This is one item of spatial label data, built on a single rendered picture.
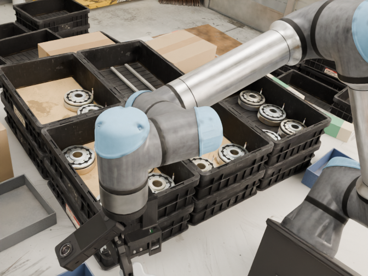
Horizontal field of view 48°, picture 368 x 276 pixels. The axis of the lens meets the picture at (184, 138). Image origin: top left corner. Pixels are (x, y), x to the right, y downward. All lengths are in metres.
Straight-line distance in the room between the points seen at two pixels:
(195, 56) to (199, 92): 1.17
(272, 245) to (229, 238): 0.29
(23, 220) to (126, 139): 0.82
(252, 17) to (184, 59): 2.81
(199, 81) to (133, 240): 0.30
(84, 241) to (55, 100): 0.96
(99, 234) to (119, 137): 0.19
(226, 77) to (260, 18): 3.81
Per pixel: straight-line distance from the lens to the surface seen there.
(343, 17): 0.81
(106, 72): 1.77
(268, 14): 4.51
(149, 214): 0.69
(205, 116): 0.63
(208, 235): 1.32
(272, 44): 0.83
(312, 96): 2.82
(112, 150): 0.57
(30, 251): 1.27
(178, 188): 1.11
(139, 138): 0.57
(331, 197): 1.08
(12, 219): 1.35
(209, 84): 0.76
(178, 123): 0.61
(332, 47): 0.82
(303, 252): 1.02
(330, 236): 1.08
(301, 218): 1.08
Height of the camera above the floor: 1.71
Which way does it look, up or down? 38 degrees down
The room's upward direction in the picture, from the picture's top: 9 degrees clockwise
